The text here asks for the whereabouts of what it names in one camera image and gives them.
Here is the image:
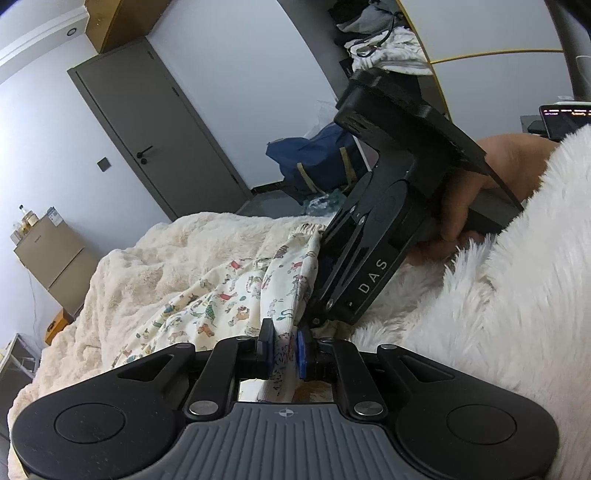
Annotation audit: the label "cream fleece blanket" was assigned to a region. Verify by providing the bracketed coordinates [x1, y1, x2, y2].
[7, 211, 462, 480]

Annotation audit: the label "dark clothes pile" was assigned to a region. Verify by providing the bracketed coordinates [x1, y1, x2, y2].
[328, 0, 416, 47]

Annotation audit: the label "wooden overhead cabinet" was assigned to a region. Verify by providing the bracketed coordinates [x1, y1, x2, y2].
[85, 0, 155, 54]

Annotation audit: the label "grey stand pole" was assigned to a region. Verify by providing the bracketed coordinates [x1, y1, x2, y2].
[547, 0, 591, 100]

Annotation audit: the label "grey door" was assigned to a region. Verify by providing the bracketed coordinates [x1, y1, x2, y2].
[67, 36, 254, 222]

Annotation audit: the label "beige two-door fridge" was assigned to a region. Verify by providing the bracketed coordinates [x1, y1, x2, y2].
[13, 208, 100, 319]

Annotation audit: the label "navy blue bag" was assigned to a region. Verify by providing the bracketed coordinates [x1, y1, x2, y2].
[265, 122, 370, 195]

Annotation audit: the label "person's right hand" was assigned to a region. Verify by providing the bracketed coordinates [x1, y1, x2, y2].
[409, 133, 563, 268]

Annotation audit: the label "dog print cream pants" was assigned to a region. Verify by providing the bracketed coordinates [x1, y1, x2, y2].
[111, 222, 324, 416]

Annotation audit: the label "open white wardrobe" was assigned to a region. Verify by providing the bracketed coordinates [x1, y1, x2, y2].
[323, 0, 573, 121]

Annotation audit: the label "grey folding table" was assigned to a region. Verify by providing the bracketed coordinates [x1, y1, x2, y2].
[0, 333, 40, 384]

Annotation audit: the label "wrapped water bottle pack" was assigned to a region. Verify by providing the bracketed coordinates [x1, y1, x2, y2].
[300, 188, 347, 217]

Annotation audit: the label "white clothes pile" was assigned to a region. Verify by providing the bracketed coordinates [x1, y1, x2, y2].
[344, 30, 432, 77]

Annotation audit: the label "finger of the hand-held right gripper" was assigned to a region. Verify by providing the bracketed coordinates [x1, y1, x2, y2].
[307, 237, 408, 330]
[316, 230, 352, 301]

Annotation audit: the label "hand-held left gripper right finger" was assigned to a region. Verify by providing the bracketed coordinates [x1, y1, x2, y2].
[297, 329, 463, 419]

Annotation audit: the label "orange box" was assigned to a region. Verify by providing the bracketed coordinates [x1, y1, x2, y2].
[45, 309, 75, 346]

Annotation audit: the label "person's right forearm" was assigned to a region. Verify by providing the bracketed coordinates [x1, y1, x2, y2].
[443, 124, 591, 480]

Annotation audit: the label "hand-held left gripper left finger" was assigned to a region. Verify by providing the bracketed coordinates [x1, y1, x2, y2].
[106, 318, 275, 419]

